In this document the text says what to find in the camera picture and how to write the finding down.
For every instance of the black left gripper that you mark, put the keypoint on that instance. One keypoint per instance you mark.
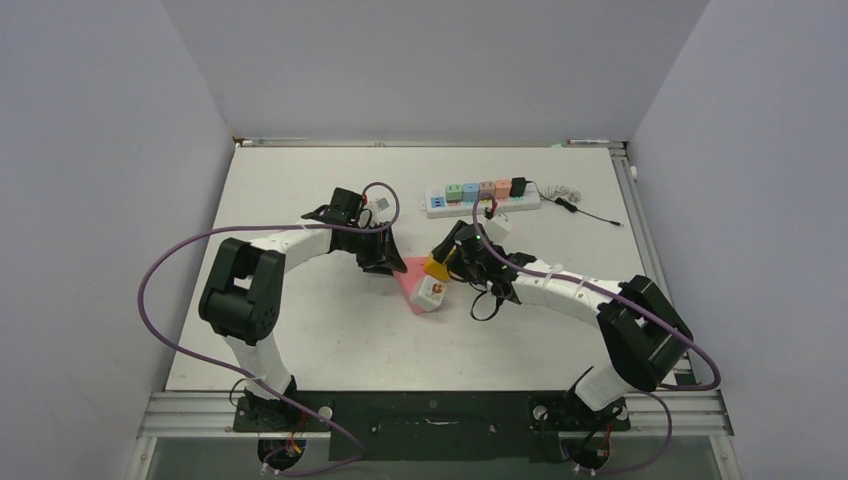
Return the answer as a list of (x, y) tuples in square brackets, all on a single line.
[(383, 258)]

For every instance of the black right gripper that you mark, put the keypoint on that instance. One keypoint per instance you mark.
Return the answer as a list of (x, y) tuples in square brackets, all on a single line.
[(455, 261)]

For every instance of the yellow cube socket plug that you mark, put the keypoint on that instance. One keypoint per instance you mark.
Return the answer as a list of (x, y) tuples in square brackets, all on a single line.
[(435, 264)]

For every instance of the pink triangular socket base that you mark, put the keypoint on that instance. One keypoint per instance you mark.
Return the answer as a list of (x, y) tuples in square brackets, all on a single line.
[(407, 280)]

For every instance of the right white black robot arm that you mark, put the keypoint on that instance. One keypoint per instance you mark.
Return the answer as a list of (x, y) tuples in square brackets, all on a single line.
[(643, 334)]

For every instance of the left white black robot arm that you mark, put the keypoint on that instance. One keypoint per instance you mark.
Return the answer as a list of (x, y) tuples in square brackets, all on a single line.
[(241, 301)]

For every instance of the green cube plug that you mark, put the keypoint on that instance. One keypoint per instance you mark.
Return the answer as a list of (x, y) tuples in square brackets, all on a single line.
[(454, 193)]

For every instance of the blue cube plug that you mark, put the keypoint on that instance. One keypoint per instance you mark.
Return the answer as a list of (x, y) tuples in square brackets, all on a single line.
[(470, 192)]

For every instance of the tan cube plug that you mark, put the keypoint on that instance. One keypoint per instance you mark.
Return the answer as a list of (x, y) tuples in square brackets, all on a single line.
[(487, 190)]

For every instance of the salmon cube plug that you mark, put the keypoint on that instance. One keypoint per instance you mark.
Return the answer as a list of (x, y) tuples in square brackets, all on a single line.
[(502, 189)]

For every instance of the white long power strip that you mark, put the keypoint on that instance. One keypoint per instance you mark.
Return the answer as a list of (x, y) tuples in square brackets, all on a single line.
[(435, 206)]

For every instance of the black power adapter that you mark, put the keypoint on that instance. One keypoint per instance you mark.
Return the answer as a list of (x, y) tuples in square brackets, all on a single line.
[(518, 187)]

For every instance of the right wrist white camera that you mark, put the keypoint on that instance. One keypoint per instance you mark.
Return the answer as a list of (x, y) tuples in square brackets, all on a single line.
[(498, 228)]

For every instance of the wrist white camera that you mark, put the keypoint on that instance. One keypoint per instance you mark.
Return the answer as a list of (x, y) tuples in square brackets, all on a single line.
[(498, 228), (379, 210)]

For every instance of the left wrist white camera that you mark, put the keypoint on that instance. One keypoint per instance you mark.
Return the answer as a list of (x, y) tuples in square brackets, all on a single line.
[(379, 210)]

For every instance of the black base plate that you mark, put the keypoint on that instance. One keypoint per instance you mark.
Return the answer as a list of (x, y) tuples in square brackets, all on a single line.
[(442, 425)]

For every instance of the aluminium frame rail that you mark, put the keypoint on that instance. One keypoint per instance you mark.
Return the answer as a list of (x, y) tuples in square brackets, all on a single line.
[(666, 416)]

